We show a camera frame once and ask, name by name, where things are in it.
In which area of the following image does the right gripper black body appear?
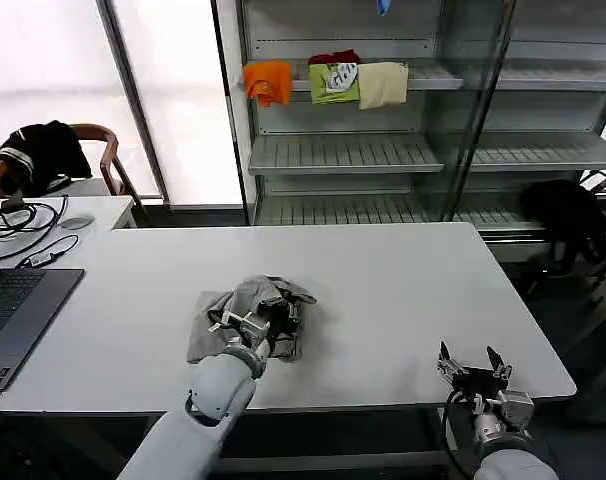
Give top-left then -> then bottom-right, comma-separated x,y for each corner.
449,365 -> 510,402

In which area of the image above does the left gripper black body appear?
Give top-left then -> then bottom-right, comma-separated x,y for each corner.
258,302 -> 305,346

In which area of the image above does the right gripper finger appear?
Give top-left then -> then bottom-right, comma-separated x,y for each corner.
484,345 -> 514,390
436,340 -> 465,387

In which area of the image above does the grey printed t-shirt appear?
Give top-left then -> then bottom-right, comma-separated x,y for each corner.
186,273 -> 319,366

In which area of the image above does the grey shelf rack with clothes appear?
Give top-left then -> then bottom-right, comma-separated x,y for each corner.
234,0 -> 465,227

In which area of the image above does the white side desk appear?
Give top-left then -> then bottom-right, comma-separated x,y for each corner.
0,194 -> 136,271

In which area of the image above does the grey computer mouse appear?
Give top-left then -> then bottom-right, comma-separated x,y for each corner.
57,214 -> 96,232

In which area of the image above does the brown wooden chair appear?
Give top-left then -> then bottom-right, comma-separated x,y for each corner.
0,123 -> 137,199

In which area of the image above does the empty grey shelf rack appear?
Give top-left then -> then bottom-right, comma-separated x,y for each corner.
441,0 -> 606,246

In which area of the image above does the dark grey laptop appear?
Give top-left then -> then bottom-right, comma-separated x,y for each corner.
0,266 -> 86,394

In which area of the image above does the black jacket with pale stripes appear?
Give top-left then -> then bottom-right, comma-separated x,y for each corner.
0,119 -> 93,195

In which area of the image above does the thin cable with adapter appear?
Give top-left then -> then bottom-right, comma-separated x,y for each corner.
0,233 -> 80,270

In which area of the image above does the dark window frame post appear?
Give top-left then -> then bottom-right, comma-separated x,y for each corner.
93,0 -> 173,212

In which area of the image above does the thick black coiled cable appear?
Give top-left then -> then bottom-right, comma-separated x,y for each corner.
0,195 -> 70,240

